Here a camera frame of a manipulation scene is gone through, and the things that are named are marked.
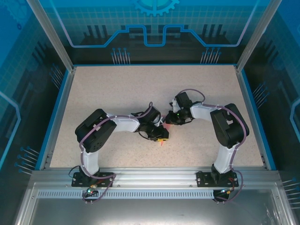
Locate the left aluminium side rail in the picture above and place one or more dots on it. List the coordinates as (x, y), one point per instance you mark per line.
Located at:
(58, 117)

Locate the aluminium frame post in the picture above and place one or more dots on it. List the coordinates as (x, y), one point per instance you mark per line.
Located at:
(51, 35)
(255, 35)

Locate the aluminium side rail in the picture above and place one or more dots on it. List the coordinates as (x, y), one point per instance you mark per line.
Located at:
(253, 117)
(58, 117)

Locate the left aluminium frame post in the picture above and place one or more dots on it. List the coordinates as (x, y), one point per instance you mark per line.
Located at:
(51, 35)

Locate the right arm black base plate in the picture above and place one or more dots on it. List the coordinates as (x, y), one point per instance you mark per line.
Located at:
(202, 179)

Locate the right aluminium frame post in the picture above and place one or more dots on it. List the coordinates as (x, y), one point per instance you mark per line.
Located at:
(255, 35)

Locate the right aluminium side rail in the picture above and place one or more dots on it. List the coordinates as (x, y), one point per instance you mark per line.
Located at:
(253, 117)

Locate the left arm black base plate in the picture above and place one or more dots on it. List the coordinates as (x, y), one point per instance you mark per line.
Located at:
(77, 180)

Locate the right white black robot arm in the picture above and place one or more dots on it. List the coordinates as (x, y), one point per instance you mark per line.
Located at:
(229, 131)

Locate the pink paper sheet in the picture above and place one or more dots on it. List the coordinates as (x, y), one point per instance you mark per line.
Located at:
(168, 125)

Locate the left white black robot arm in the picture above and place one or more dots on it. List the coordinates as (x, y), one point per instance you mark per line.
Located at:
(96, 136)

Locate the aluminium mounting rail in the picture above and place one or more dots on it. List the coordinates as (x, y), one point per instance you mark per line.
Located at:
(154, 178)

